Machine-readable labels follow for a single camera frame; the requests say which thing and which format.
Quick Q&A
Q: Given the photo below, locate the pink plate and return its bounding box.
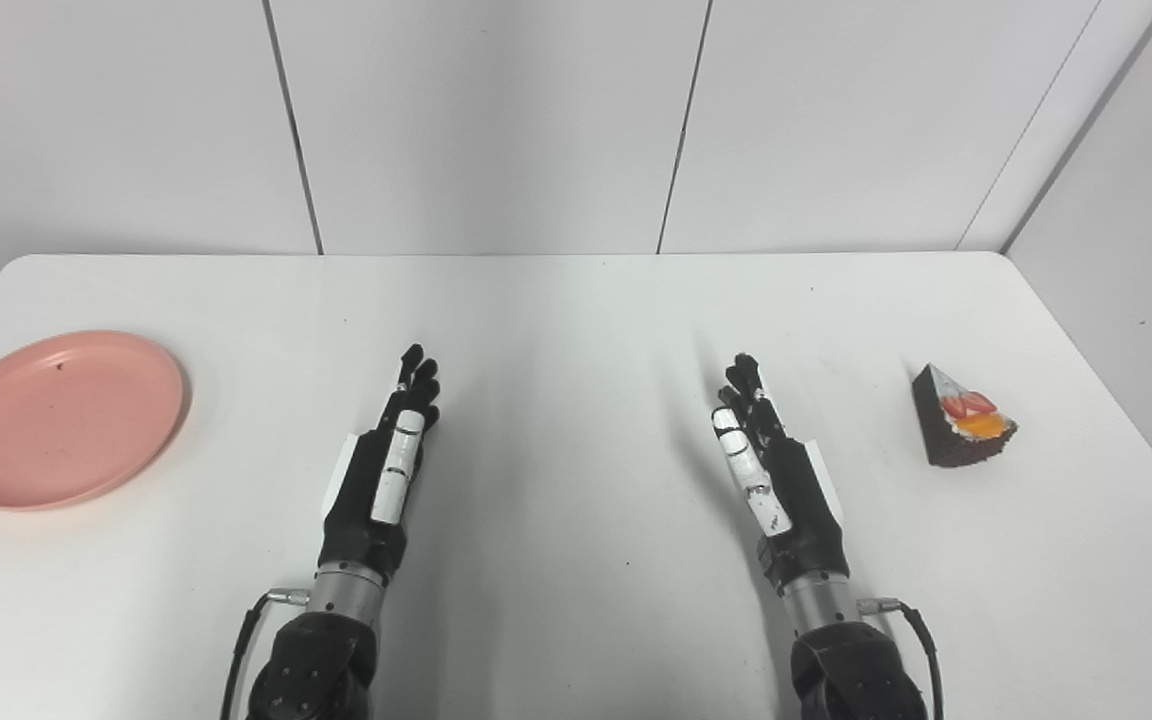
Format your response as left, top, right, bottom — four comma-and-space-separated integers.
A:
0, 330, 186, 512

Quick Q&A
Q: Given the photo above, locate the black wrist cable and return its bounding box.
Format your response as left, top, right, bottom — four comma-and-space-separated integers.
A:
220, 588, 311, 720
858, 597, 944, 720

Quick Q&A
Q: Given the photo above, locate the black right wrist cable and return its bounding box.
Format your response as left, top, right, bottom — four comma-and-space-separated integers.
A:
858, 597, 944, 720

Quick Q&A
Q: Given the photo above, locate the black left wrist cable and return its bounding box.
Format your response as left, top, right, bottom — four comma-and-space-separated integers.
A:
220, 588, 311, 720

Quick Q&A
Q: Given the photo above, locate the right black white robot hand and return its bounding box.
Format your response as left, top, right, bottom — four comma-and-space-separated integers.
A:
712, 353, 850, 594

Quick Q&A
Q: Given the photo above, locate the chocolate cake slice with fruit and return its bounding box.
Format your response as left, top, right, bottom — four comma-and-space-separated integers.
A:
912, 363, 1019, 468

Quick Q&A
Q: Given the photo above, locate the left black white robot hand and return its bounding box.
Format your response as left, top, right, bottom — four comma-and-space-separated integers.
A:
317, 344, 442, 584

